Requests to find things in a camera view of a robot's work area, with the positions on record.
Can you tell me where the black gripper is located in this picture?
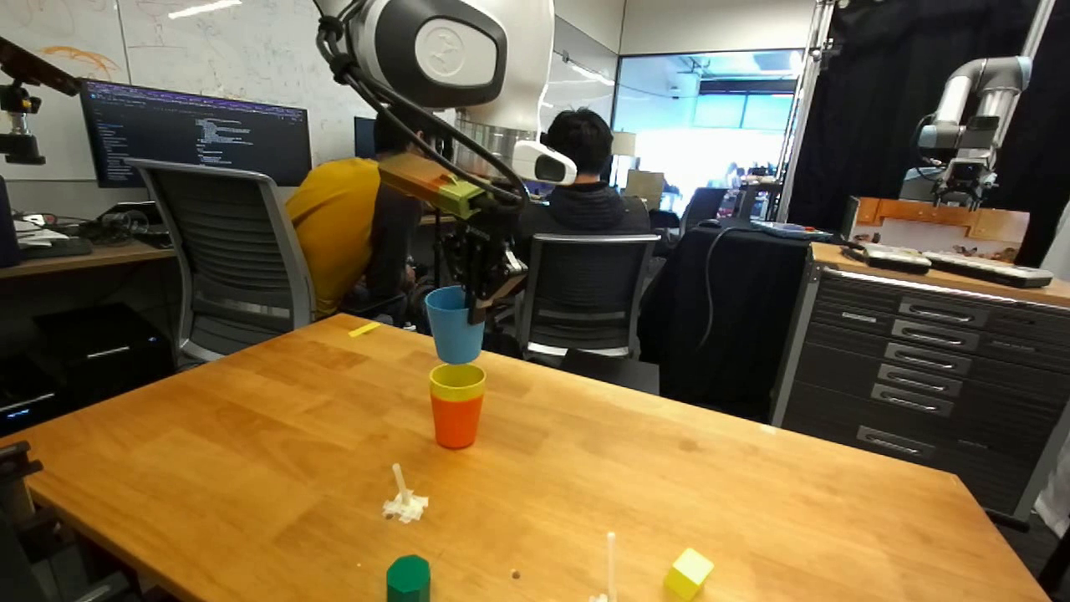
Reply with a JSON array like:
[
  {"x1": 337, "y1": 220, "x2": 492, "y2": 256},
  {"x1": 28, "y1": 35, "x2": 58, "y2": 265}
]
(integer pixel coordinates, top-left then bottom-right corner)
[{"x1": 445, "y1": 198, "x2": 537, "y2": 329}]

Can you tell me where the blue plastic cup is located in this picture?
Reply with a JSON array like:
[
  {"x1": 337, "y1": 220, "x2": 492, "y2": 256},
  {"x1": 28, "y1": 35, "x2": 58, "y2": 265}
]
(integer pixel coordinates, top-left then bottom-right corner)
[{"x1": 423, "y1": 282, "x2": 490, "y2": 369}]

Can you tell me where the yellow plastic cup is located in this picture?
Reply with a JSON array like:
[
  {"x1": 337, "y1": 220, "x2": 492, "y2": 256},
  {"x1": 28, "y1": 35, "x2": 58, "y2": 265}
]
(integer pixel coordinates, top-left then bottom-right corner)
[{"x1": 427, "y1": 362, "x2": 492, "y2": 408}]

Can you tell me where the grey office chair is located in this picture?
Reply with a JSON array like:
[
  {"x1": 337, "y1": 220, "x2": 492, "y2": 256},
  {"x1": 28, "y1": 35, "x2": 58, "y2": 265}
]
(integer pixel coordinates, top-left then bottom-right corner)
[
  {"x1": 513, "y1": 229, "x2": 666, "y2": 377},
  {"x1": 124, "y1": 154, "x2": 323, "y2": 369}
]

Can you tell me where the person in black jacket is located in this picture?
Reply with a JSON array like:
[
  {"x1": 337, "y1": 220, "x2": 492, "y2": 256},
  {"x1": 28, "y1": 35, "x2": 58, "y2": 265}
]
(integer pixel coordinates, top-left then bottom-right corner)
[{"x1": 531, "y1": 106, "x2": 662, "y2": 244}]

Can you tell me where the orange plastic cup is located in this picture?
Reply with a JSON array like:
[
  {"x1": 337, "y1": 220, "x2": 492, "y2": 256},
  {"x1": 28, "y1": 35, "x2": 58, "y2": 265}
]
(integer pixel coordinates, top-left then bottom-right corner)
[{"x1": 427, "y1": 390, "x2": 490, "y2": 456}]

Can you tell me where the person in yellow hoodie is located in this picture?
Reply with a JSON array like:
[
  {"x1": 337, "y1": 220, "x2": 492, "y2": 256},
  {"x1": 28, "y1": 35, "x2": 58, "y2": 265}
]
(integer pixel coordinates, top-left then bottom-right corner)
[{"x1": 284, "y1": 106, "x2": 431, "y2": 329}]

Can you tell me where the green cylinder block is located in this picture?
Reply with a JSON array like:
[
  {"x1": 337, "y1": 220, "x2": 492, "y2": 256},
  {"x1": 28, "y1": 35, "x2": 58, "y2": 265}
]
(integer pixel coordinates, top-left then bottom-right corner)
[{"x1": 384, "y1": 551, "x2": 436, "y2": 602}]

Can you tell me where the wide monitor showing code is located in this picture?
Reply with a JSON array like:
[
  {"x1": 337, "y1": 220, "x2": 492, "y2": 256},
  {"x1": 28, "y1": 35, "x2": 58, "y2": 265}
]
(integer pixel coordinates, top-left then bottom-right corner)
[{"x1": 77, "y1": 78, "x2": 316, "y2": 191}]

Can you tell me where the yellow cube block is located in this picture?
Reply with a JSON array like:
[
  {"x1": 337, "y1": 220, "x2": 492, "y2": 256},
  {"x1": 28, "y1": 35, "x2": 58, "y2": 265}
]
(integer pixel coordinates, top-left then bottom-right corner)
[{"x1": 662, "y1": 547, "x2": 716, "y2": 602}]

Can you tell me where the silver metal truss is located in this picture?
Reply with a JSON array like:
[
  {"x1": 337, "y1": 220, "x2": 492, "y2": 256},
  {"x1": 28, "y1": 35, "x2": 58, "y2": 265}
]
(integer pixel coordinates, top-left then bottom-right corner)
[{"x1": 775, "y1": 0, "x2": 844, "y2": 220}]

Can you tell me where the short black keyboard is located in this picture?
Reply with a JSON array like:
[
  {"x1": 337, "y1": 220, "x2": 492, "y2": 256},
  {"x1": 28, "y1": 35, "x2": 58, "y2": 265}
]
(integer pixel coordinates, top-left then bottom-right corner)
[{"x1": 851, "y1": 244, "x2": 936, "y2": 279}]

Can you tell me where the black computer case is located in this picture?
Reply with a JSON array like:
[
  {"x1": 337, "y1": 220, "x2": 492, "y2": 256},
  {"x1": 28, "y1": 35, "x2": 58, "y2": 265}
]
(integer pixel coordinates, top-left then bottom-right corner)
[{"x1": 0, "y1": 298, "x2": 177, "y2": 438}]

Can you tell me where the brown side desk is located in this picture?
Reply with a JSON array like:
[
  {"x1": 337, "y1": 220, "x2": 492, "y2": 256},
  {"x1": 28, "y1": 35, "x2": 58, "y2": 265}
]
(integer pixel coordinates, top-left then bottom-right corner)
[{"x1": 0, "y1": 234, "x2": 182, "y2": 283}]

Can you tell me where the black curtain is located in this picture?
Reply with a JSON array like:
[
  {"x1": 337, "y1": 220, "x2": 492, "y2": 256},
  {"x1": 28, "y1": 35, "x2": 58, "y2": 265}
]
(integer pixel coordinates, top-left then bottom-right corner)
[{"x1": 785, "y1": 0, "x2": 1070, "y2": 244}]

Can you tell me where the grey drawer cabinet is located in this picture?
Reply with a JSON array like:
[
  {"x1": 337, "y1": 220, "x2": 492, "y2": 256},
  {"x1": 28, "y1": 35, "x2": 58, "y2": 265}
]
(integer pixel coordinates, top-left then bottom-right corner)
[{"x1": 773, "y1": 239, "x2": 1070, "y2": 522}]

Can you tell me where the orange cardboard box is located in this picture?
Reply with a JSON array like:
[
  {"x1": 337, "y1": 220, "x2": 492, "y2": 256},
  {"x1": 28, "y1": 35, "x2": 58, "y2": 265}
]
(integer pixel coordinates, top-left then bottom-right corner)
[{"x1": 844, "y1": 193, "x2": 1035, "y2": 268}]

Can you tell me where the long black keyboard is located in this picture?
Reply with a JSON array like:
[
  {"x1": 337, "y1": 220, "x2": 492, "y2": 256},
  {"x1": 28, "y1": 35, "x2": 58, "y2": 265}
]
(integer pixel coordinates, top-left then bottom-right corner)
[{"x1": 924, "y1": 251, "x2": 1056, "y2": 291}]

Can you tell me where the black stand clamp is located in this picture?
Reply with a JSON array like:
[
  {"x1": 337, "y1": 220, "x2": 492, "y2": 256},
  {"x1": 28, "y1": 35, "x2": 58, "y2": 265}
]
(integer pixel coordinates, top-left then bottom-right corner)
[{"x1": 0, "y1": 438, "x2": 70, "y2": 602}]

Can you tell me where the white curtain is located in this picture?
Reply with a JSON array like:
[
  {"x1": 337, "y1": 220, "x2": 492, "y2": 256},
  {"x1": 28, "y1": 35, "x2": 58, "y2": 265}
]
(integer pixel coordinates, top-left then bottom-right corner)
[{"x1": 1030, "y1": 198, "x2": 1070, "y2": 540}]

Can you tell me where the black camera on stand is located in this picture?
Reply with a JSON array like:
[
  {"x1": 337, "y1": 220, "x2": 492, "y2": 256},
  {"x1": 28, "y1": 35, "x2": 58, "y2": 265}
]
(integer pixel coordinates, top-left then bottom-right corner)
[{"x1": 0, "y1": 35, "x2": 84, "y2": 171}]

